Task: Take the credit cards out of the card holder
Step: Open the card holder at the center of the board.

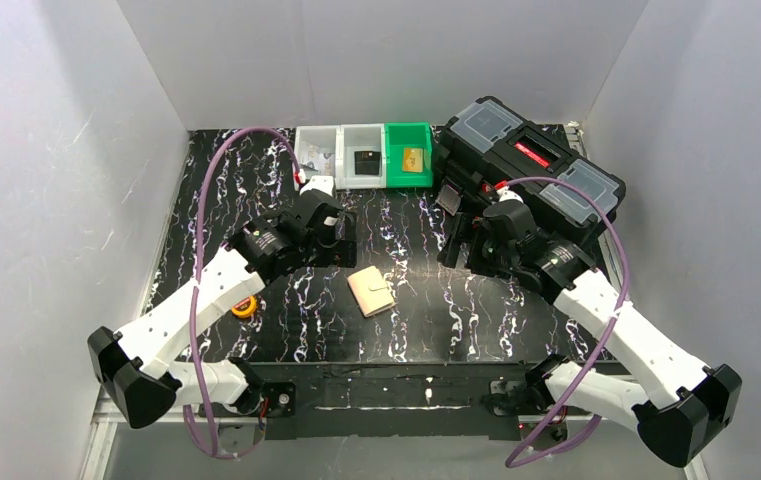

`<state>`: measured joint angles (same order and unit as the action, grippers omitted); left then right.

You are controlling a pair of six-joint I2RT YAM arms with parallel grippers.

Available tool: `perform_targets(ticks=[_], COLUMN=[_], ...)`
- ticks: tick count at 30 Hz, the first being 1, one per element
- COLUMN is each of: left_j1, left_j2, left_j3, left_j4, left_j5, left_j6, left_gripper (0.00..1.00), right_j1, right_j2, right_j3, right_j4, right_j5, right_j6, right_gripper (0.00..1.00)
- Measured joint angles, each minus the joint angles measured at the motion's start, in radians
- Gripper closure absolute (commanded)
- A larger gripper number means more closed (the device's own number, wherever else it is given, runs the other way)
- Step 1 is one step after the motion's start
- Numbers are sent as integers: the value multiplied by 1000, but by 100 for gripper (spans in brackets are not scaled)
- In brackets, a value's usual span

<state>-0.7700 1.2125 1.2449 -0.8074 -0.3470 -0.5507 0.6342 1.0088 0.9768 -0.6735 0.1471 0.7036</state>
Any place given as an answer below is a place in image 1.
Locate black card in bin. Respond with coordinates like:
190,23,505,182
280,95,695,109
354,150,382,176

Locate beige leather card holder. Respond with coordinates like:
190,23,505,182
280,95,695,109
347,266,396,318

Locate silver cards in bin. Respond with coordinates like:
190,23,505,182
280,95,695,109
301,144,336,177

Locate white storage bin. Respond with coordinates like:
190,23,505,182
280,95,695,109
335,124,386,190
294,125,344,194

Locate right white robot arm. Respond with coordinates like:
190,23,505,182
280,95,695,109
438,199,742,467

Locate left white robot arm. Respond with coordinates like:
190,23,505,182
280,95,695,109
87,190,357,429

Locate gold card in bin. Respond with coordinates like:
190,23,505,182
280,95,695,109
401,147,424,173

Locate black plastic toolbox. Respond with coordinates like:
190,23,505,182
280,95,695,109
431,96,626,247

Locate left white storage bin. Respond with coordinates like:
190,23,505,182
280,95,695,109
294,125,344,194

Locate middle white storage bin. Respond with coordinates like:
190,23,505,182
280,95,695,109
335,124,386,190

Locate green storage bin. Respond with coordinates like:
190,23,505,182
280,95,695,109
384,122,433,188

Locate aluminium frame rail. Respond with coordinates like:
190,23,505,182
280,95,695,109
78,391,149,479

